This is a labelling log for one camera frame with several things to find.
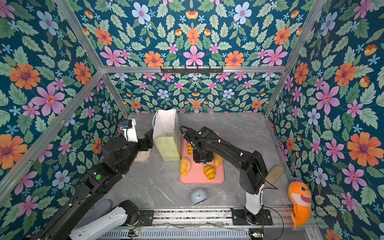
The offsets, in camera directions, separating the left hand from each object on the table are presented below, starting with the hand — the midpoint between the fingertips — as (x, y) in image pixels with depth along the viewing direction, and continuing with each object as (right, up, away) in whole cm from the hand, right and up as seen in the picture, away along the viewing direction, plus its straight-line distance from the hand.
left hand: (145, 126), depth 62 cm
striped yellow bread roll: (+28, -27, +24) cm, 45 cm away
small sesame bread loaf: (+14, -23, +24) cm, 36 cm away
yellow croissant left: (+16, -15, +34) cm, 40 cm away
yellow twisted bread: (+27, -24, +26) cm, 44 cm away
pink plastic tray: (+20, -29, +25) cm, 44 cm away
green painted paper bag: (+7, -6, +13) cm, 15 cm away
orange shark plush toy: (+73, -34, +11) cm, 82 cm away
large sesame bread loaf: (+34, -20, +26) cm, 47 cm away
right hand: (+23, -19, +18) cm, 35 cm away
